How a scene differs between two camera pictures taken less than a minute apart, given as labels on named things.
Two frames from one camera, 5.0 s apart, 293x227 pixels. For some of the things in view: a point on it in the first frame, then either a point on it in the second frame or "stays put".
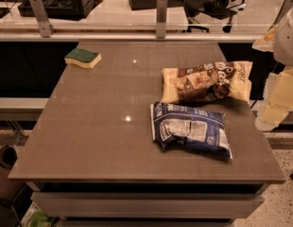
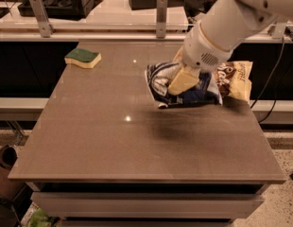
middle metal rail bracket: (162, 5) stays put
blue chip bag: (177, 127) to (158, 77)
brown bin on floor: (6, 158) stays put
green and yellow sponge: (83, 57) stays put
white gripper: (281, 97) to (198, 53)
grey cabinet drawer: (150, 204) stays put
